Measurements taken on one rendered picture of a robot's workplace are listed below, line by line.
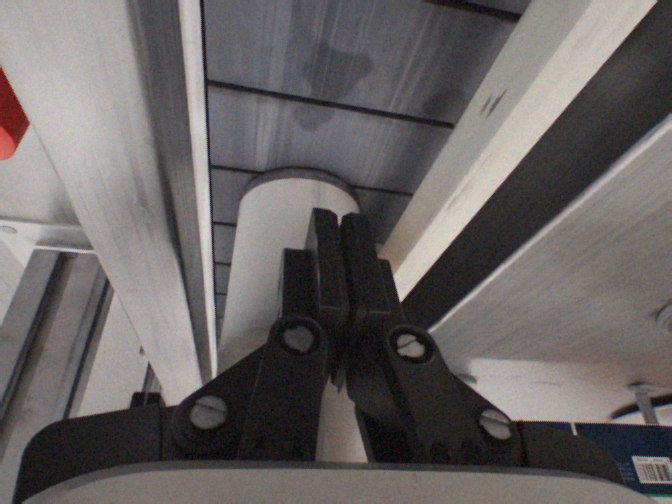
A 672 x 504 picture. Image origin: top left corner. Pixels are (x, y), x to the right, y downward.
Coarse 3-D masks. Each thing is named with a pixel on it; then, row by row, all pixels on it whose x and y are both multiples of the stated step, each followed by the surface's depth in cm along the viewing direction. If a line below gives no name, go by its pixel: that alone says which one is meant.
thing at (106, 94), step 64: (0, 0) 3; (64, 0) 3; (128, 0) 3; (0, 64) 4; (64, 64) 4; (128, 64) 3; (64, 128) 4; (128, 128) 4; (128, 192) 5; (192, 192) 7; (128, 256) 6; (192, 256) 7; (192, 320) 8; (192, 384) 12
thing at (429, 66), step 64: (256, 0) 11; (320, 0) 11; (384, 0) 11; (448, 0) 12; (512, 0) 11; (256, 64) 13; (320, 64) 13; (384, 64) 13; (448, 64) 13; (256, 128) 15; (320, 128) 15; (384, 128) 15; (448, 128) 15; (384, 192) 18
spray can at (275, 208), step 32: (256, 192) 16; (288, 192) 16; (320, 192) 16; (352, 192) 17; (256, 224) 16; (288, 224) 15; (256, 256) 15; (256, 288) 14; (224, 320) 15; (256, 320) 14; (224, 352) 14; (320, 416) 12; (352, 416) 13; (320, 448) 12; (352, 448) 12
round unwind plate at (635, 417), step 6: (654, 408) 50; (660, 408) 49; (666, 408) 49; (630, 414) 53; (636, 414) 52; (660, 414) 52; (666, 414) 52; (612, 420) 57; (618, 420) 56; (624, 420) 55; (630, 420) 55; (636, 420) 55; (642, 420) 55; (660, 420) 55; (666, 420) 55
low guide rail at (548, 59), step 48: (576, 0) 8; (624, 0) 8; (528, 48) 10; (576, 48) 9; (480, 96) 11; (528, 96) 10; (480, 144) 11; (528, 144) 11; (432, 192) 14; (480, 192) 12; (432, 240) 15
